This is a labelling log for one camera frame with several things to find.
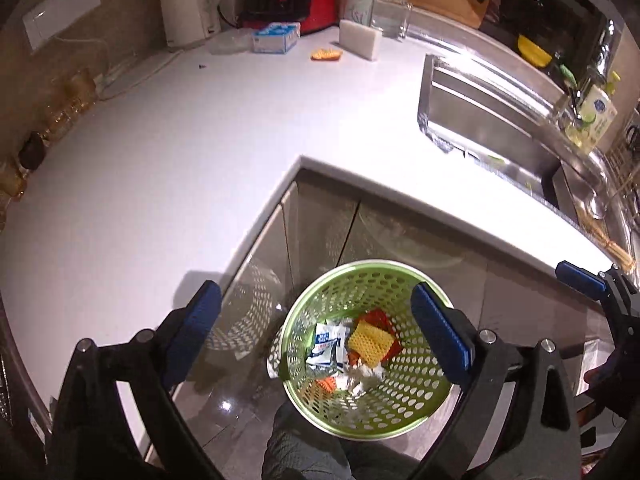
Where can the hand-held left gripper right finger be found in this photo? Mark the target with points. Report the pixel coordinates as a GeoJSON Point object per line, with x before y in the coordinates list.
{"type": "Point", "coordinates": [440, 332]}

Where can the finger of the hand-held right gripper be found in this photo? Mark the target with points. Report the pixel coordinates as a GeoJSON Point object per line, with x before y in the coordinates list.
{"type": "Point", "coordinates": [620, 385]}
{"type": "Point", "coordinates": [580, 276]}

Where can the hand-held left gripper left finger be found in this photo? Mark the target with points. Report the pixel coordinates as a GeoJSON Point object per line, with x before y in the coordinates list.
{"type": "Point", "coordinates": [192, 332]}

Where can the red snack packet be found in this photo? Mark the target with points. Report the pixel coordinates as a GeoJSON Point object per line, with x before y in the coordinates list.
{"type": "Point", "coordinates": [387, 327]}

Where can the yellow foam net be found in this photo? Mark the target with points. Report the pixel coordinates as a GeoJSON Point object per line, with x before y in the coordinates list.
{"type": "Point", "coordinates": [370, 342]}

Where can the green perforated basket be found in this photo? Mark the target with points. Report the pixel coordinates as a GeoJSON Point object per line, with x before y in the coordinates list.
{"type": "Point", "coordinates": [415, 400]}

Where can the white tissue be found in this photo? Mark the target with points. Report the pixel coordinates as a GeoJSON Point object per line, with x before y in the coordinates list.
{"type": "Point", "coordinates": [362, 380]}

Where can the torn blue white packet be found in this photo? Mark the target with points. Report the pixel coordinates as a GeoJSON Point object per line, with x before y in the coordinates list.
{"type": "Point", "coordinates": [325, 347]}

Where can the bamboo pot brush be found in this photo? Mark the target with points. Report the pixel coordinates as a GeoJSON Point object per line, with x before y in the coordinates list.
{"type": "Point", "coordinates": [617, 250]}

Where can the metal spoon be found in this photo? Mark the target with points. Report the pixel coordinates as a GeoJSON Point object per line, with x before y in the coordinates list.
{"type": "Point", "coordinates": [595, 208]}

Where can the glossy grey base cabinet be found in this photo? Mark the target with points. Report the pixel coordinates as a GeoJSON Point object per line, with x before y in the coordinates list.
{"type": "Point", "coordinates": [390, 232]}

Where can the orange peel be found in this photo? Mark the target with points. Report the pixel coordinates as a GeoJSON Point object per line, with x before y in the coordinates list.
{"type": "Point", "coordinates": [325, 386]}

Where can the dish soap bottle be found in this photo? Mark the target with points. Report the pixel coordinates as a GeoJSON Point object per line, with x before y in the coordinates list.
{"type": "Point", "coordinates": [595, 117]}

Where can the person's grey trouser leg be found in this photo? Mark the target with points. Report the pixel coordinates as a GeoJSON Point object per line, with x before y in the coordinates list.
{"type": "Point", "coordinates": [320, 450]}

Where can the stainless steel sink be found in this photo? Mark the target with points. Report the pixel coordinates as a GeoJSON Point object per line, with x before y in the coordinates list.
{"type": "Point", "coordinates": [500, 120]}

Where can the chrome faucet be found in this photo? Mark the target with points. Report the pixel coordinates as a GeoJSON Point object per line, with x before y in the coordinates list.
{"type": "Point", "coordinates": [595, 65]}

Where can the yellow dish sponge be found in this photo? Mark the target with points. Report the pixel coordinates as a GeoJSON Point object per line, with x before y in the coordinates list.
{"type": "Point", "coordinates": [534, 50]}

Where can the small dark jar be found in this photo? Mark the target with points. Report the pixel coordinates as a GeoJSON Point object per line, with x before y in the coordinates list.
{"type": "Point", "coordinates": [32, 152]}

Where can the amber glass jars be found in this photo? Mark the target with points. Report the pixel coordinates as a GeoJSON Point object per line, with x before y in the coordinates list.
{"type": "Point", "coordinates": [70, 100]}

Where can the clear plastic wrap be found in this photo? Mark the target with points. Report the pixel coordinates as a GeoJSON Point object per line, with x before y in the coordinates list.
{"type": "Point", "coordinates": [230, 44]}

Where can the white sponge block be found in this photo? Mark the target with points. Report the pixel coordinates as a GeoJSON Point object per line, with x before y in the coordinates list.
{"type": "Point", "coordinates": [360, 40]}

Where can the blue white carton box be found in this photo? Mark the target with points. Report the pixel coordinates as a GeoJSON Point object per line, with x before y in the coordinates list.
{"type": "Point", "coordinates": [275, 39]}

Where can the clear drinking glass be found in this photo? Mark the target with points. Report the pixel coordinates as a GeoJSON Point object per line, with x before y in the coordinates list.
{"type": "Point", "coordinates": [391, 16]}

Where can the white electric kettle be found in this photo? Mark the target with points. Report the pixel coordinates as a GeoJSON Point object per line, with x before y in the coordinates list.
{"type": "Point", "coordinates": [187, 5]}

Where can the white printed mug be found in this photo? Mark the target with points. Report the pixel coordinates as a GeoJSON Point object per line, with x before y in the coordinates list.
{"type": "Point", "coordinates": [356, 4]}

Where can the white wall socket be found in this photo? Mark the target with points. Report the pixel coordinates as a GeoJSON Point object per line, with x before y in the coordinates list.
{"type": "Point", "coordinates": [60, 12]}

